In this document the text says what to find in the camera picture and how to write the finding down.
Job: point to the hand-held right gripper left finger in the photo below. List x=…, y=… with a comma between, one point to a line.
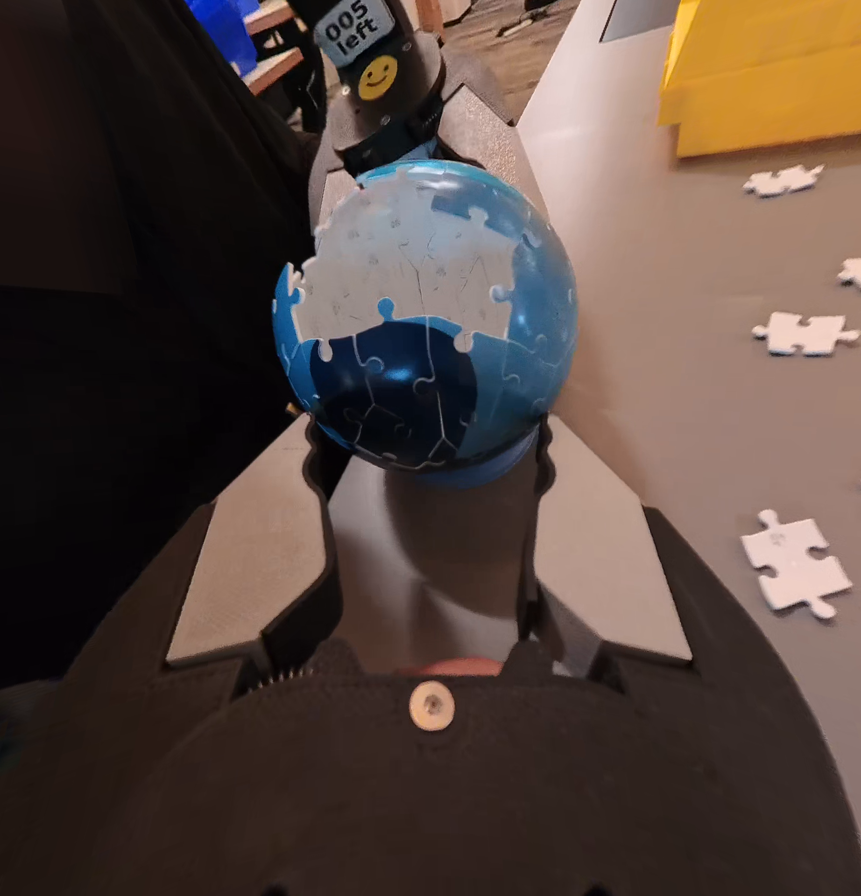
x=255, y=560

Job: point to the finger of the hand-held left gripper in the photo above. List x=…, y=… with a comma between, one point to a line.
x=486, y=126
x=327, y=182

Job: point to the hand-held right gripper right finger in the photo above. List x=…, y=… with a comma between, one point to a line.
x=605, y=560

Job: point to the blue puzzle ball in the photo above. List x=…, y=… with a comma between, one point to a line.
x=416, y=280

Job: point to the white puzzle pieces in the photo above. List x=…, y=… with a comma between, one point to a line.
x=795, y=560

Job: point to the wooden side table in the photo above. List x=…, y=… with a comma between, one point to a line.
x=273, y=56

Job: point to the large blue plastic bin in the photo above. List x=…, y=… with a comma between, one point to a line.
x=224, y=31

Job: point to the dark flat panel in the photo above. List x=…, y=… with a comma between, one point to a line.
x=640, y=19

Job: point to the person's black sweater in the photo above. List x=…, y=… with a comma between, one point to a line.
x=122, y=280

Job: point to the yellow plastic bin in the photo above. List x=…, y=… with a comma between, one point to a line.
x=774, y=77

